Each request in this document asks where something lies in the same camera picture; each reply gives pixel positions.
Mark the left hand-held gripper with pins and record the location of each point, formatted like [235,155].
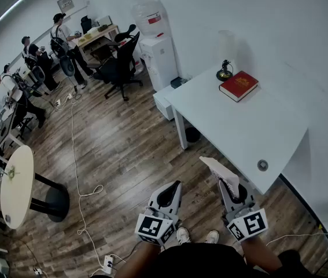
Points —
[152,226]

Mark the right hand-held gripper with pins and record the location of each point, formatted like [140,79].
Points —
[252,223]

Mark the person's left forearm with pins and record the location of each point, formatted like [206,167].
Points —
[136,261]

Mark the person's right forearm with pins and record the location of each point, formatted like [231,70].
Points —
[257,253]

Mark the person's left white shoe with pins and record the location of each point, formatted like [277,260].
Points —
[183,235]

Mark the person's white shoe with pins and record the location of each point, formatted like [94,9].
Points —
[212,237]
[183,235]

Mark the person's right white shoe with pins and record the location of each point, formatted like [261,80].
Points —
[212,237]

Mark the person's black clothing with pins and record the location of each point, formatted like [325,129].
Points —
[198,261]

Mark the black round base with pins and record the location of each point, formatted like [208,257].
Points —
[192,135]

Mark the white power strip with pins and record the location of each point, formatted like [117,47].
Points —
[108,263]
[38,271]
[57,102]

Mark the white drawer cabinet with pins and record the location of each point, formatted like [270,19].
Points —
[163,101]

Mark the red hardcover book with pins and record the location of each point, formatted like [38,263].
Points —
[238,85]

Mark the dark green box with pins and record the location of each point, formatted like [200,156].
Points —
[177,82]

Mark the white water dispenser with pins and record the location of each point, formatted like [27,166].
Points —
[159,62]

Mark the black office chair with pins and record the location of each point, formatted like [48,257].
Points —
[123,36]
[123,65]
[86,24]

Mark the round white table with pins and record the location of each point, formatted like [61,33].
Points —
[17,184]

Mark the table lamp with white shade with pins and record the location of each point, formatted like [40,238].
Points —
[226,45]

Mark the small green table decoration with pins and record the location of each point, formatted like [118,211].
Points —
[11,172]

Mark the grey mesh office chair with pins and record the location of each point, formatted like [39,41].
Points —
[38,74]
[67,65]

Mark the wooden desk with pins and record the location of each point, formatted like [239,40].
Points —
[97,35]

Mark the black framed cluttered desk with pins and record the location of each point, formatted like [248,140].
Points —
[1,126]

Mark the clear water bottle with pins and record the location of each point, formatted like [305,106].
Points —
[149,14]

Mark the ceiling tube light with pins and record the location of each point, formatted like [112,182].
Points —
[17,4]

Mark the wall notice board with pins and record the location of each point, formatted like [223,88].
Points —
[65,2]

